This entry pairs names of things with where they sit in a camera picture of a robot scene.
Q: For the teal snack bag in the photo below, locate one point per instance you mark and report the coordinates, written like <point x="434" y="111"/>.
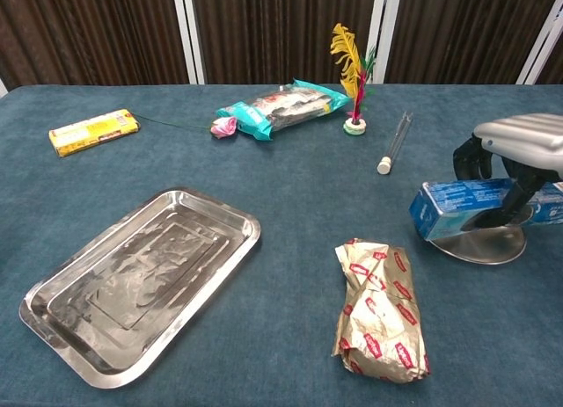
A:
<point x="281" y="108"/>

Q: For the round steel plate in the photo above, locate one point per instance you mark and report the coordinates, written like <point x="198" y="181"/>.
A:
<point x="484" y="246"/>

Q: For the blue felt table mat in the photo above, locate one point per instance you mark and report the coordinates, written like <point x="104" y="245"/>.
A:
<point x="286" y="196"/>

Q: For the brown red snack packet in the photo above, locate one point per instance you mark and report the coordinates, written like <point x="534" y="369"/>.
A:
<point x="382" y="319"/>

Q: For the white partition post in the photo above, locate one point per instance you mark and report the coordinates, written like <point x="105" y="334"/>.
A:
<point x="190" y="33"/>
<point x="382" y="24"/>
<point x="2" y="88"/>
<point x="541" y="46"/>

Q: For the yellow flat box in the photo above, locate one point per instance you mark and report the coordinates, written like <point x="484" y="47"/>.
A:
<point x="92" y="132"/>

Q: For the blue snack packet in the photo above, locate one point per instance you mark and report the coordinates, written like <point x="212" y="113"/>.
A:
<point x="453" y="205"/>

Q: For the glass test tube white cap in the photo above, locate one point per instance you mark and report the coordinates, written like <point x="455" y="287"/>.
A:
<point x="393" y="145"/>

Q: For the rectangular steel tray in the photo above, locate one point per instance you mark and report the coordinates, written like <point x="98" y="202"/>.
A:
<point x="141" y="279"/>

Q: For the yellow feather shuttlecock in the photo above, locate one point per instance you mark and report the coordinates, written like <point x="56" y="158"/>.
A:
<point x="347" y="60"/>

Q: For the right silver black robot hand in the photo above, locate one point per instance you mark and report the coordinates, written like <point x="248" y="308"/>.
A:
<point x="532" y="139"/>

